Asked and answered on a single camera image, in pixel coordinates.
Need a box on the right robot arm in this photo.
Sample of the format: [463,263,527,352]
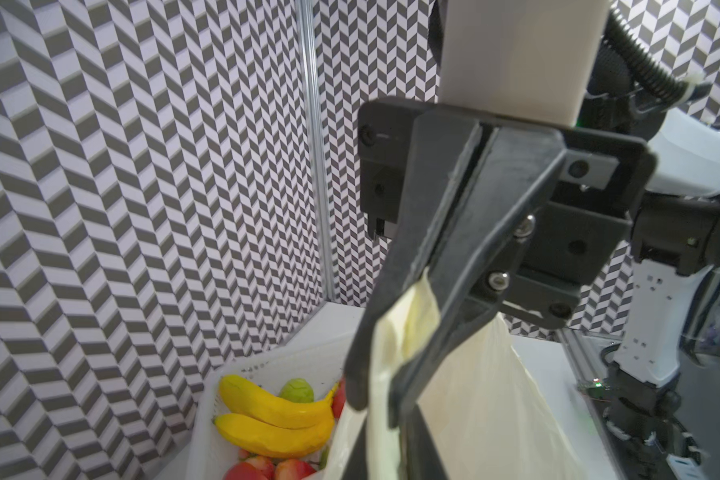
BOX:
[325,1,720,479]

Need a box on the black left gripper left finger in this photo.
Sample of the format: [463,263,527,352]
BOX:
[340,420,369,480]

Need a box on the white plastic fruit basket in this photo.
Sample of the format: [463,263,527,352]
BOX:
[185,334,352,479]

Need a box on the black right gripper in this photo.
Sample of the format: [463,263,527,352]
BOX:
[344,97,656,428]

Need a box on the yellow plastic bag orange print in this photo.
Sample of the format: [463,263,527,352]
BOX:
[322,276,586,479]

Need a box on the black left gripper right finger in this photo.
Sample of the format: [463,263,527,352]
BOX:
[400,406,448,480]

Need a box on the yellow banana bunch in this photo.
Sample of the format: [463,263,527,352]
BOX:
[213,375,338,459]

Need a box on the red apple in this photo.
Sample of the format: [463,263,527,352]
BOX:
[331,377,346,420]

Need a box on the aluminium right corner post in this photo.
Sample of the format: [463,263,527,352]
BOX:
[295,0,337,302]

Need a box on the green apple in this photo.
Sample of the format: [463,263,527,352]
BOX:
[278,378,315,404]

